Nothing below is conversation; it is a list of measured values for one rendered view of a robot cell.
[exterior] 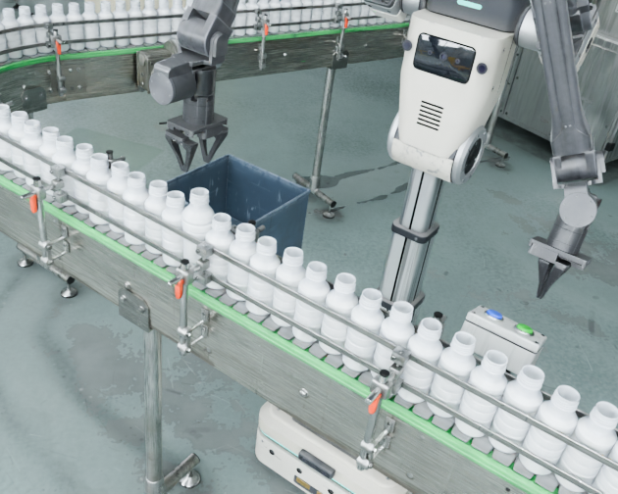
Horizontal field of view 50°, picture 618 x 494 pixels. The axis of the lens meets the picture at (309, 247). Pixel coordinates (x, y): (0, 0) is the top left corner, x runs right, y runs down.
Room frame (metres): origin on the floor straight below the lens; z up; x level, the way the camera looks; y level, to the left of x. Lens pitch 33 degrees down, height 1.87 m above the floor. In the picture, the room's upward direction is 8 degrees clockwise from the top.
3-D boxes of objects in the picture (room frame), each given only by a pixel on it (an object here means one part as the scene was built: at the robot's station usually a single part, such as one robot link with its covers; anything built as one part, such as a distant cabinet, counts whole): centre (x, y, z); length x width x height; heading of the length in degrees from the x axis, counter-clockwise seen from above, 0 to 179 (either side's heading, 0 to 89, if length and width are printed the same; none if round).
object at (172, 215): (1.19, 0.29, 1.08); 0.06 x 0.06 x 0.17
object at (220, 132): (1.17, 0.23, 1.30); 0.07 x 0.07 x 0.09; 60
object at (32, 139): (1.42, 0.70, 1.08); 0.06 x 0.06 x 0.17
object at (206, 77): (1.15, 0.24, 1.44); 0.07 x 0.06 x 0.07; 150
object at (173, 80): (1.12, 0.26, 1.47); 0.12 x 0.09 x 0.12; 150
